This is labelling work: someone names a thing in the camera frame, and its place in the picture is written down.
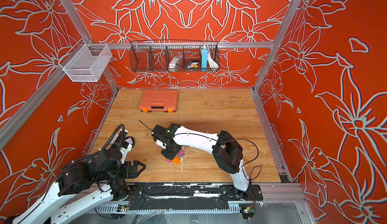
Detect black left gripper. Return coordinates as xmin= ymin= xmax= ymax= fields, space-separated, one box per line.
xmin=97 ymin=160 xmax=149 ymax=183

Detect long orange lego brick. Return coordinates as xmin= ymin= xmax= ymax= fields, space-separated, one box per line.
xmin=172 ymin=157 xmax=181 ymax=164

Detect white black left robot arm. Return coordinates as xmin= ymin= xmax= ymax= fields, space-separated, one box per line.
xmin=5 ymin=124 xmax=146 ymax=224

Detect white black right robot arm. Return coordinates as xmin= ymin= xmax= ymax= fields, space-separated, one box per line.
xmin=151 ymin=124 xmax=252 ymax=192

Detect black round puck with label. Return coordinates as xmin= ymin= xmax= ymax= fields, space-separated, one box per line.
xmin=124 ymin=136 xmax=135 ymax=147

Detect orange plastic tool case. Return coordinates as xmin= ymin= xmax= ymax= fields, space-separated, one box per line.
xmin=139 ymin=89 xmax=178 ymax=113

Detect clear plastic bag in basket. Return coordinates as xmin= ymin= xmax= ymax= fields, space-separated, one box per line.
xmin=168 ymin=55 xmax=183 ymax=72

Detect black small item in basket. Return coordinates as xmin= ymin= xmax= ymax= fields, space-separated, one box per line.
xmin=183 ymin=60 xmax=201 ymax=69

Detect black wire wall basket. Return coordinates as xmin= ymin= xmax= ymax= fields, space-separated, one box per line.
xmin=129 ymin=40 xmax=220 ymax=73

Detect white cables in basket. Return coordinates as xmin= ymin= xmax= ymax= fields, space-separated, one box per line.
xmin=208 ymin=52 xmax=219 ymax=72

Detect white wire wall basket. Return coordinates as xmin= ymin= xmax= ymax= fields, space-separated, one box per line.
xmin=60 ymin=44 xmax=112 ymax=82

